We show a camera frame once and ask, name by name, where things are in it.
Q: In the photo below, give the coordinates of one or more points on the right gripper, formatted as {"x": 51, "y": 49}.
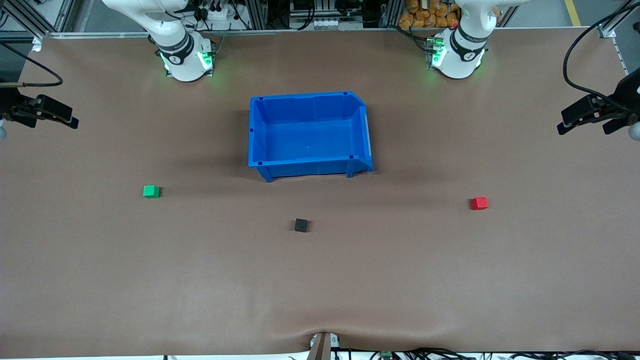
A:
{"x": 10, "y": 104}

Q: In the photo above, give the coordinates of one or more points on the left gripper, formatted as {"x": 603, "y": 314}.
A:
{"x": 628, "y": 96}

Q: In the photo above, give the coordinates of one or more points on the green cube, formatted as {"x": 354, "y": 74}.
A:
{"x": 151, "y": 191}

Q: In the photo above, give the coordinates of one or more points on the red cube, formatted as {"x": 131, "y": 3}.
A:
{"x": 479, "y": 203}

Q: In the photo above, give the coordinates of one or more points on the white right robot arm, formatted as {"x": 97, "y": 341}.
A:
{"x": 182, "y": 55}

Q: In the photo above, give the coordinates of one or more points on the black cube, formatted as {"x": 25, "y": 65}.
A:
{"x": 301, "y": 225}

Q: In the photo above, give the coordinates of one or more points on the aluminium corner profile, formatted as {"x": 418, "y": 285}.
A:
{"x": 607, "y": 31}

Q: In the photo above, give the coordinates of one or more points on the white power strip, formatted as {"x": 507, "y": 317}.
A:
{"x": 215, "y": 14}

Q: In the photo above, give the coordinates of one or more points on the pile of orange packets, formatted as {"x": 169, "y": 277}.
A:
{"x": 425, "y": 17}

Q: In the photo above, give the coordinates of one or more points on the blue plastic storage bin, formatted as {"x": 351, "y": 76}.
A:
{"x": 310, "y": 135}

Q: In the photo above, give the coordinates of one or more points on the white terminal block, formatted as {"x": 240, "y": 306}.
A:
{"x": 330, "y": 23}

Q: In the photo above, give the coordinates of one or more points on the brown table mat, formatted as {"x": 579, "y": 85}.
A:
{"x": 320, "y": 280}

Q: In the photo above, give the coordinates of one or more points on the aluminium frame with diagonal braces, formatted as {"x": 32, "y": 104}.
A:
{"x": 62, "y": 15}

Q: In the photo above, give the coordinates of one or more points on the aluminium frame post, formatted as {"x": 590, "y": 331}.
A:
{"x": 391, "y": 12}
{"x": 257, "y": 15}

